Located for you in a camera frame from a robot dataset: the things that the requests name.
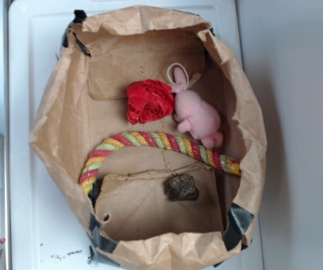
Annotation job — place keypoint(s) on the pink plush bunny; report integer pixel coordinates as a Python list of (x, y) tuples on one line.
[(193, 114)]

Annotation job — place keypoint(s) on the dark brown rock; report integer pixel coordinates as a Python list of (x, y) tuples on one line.
[(181, 188)]

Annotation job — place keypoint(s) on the white plastic tray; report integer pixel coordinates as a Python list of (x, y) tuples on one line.
[(44, 232)]

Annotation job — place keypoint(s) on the multicolour twisted rope toy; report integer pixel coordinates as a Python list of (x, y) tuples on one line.
[(159, 140)]

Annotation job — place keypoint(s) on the brown paper bag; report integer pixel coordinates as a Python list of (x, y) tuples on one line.
[(127, 214)]

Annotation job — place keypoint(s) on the red crumpled paper ball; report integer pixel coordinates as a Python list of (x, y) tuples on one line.
[(148, 101)]

